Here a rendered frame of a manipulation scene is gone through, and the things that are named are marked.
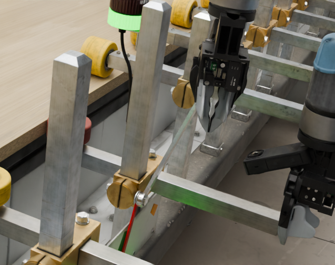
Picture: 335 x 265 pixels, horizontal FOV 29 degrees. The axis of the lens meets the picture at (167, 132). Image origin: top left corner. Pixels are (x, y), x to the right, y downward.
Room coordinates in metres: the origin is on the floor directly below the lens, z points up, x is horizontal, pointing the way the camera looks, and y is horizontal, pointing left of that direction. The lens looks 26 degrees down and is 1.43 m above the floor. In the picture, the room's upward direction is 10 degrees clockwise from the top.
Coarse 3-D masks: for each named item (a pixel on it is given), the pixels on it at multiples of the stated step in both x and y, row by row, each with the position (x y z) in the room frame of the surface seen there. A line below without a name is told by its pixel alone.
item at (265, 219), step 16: (96, 160) 1.04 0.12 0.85; (112, 160) 1.04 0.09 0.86; (112, 176) 1.03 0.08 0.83; (160, 176) 1.01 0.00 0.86; (176, 176) 1.02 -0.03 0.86; (160, 192) 1.00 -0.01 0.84; (176, 192) 0.99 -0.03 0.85; (192, 192) 0.98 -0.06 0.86; (208, 192) 0.98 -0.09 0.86; (224, 192) 0.99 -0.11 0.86; (208, 208) 0.97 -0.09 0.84; (224, 208) 0.96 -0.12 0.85; (240, 208) 0.95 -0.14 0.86; (256, 208) 0.96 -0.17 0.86; (256, 224) 0.94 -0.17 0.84; (272, 224) 0.93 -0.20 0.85
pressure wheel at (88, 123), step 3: (48, 117) 1.07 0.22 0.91; (87, 117) 1.10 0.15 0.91; (87, 120) 1.09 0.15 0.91; (87, 123) 1.07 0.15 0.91; (90, 123) 1.08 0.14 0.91; (87, 126) 1.06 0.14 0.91; (90, 126) 1.07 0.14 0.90; (87, 129) 1.06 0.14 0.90; (90, 129) 1.07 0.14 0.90; (87, 132) 1.06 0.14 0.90; (90, 132) 1.08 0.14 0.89; (84, 135) 1.05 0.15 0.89; (87, 135) 1.06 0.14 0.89; (84, 138) 1.05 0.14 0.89; (87, 138) 1.06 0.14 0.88; (84, 141) 1.05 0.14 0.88; (87, 141) 1.06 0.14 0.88; (84, 144) 1.05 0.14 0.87
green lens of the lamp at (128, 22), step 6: (108, 12) 1.00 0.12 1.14; (114, 12) 0.98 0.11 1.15; (108, 18) 0.99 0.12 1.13; (114, 18) 0.98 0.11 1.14; (120, 18) 0.97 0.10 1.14; (126, 18) 0.97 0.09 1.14; (132, 18) 0.98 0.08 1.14; (138, 18) 0.98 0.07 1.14; (114, 24) 0.98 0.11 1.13; (120, 24) 0.97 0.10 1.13; (126, 24) 0.97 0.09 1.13; (132, 24) 0.98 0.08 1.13; (138, 24) 0.98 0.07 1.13
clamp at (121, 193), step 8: (152, 160) 1.04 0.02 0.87; (160, 160) 1.05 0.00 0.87; (152, 168) 1.01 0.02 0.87; (120, 176) 0.97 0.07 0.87; (144, 176) 0.98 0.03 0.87; (112, 184) 0.95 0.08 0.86; (120, 184) 0.95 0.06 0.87; (128, 184) 0.95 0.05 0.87; (136, 184) 0.96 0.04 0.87; (144, 184) 0.98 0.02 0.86; (112, 192) 0.95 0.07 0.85; (120, 192) 0.95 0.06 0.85; (128, 192) 0.94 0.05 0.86; (136, 192) 0.95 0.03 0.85; (112, 200) 0.95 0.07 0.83; (120, 200) 0.94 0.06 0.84; (128, 200) 0.94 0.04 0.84; (120, 208) 0.94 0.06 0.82
